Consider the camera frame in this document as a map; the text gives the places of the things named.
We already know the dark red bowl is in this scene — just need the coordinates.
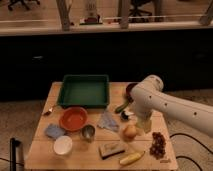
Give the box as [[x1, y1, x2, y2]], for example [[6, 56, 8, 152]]
[[126, 83, 137, 102]]

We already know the light blue cloth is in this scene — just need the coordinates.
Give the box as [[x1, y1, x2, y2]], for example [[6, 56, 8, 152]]
[[97, 110, 119, 132]]

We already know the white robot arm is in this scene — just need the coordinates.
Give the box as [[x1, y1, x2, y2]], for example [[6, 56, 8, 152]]
[[130, 75, 213, 137]]

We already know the black stand post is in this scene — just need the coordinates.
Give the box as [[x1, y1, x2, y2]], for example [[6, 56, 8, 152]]
[[10, 138, 21, 171]]

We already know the green plastic tray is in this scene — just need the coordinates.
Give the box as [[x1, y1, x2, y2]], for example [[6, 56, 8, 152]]
[[57, 75, 109, 108]]

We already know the wooden block eraser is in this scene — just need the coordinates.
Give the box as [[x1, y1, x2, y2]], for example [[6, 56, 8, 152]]
[[99, 142, 125, 159]]

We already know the orange plastic bowl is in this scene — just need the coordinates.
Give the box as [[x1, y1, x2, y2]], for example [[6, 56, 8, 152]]
[[59, 107, 87, 132]]

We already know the white handled dish brush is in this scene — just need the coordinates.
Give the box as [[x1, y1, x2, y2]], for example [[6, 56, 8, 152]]
[[120, 111, 133, 121]]

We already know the blue sponge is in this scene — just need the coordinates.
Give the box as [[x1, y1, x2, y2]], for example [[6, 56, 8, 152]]
[[45, 124, 65, 139]]

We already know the black floor cable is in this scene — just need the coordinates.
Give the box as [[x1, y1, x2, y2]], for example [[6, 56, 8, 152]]
[[169, 132, 213, 171]]

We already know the bunch of dark grapes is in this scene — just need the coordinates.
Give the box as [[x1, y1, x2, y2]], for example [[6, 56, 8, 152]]
[[150, 132, 166, 159]]

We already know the small metal cup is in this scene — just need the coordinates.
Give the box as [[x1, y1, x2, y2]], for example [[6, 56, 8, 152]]
[[82, 124, 95, 142]]

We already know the yellow banana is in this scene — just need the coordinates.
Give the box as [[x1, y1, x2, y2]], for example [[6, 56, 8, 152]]
[[119, 152, 145, 166]]

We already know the green cucumber toy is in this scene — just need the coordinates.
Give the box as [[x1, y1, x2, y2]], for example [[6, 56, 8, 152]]
[[115, 101, 129, 113]]

